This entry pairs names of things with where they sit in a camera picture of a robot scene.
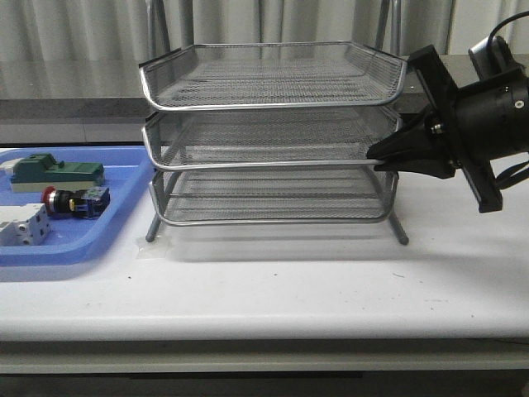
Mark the grey stone counter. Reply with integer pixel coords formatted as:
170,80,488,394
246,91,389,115
0,52,529,146

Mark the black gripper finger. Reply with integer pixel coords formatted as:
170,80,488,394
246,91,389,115
374,155,454,179
366,114,439,162

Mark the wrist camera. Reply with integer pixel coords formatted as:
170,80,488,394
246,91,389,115
468,36,526,81

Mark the grey pleated curtain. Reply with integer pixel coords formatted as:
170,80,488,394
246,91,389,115
1,1,528,62

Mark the red emergency stop button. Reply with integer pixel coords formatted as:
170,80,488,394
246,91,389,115
41,186,111,219

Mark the grey metal rack frame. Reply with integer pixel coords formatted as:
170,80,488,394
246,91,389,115
145,1,407,244

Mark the green terminal block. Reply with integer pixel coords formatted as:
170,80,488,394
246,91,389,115
10,153,105,193

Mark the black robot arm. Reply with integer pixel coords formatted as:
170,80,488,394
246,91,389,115
366,36,528,213

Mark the blue plastic tray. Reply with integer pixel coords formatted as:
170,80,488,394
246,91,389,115
1,146,154,283

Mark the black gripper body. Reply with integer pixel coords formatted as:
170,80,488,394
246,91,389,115
408,45,503,213

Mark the white circuit breaker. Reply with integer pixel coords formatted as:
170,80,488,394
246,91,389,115
1,203,51,246

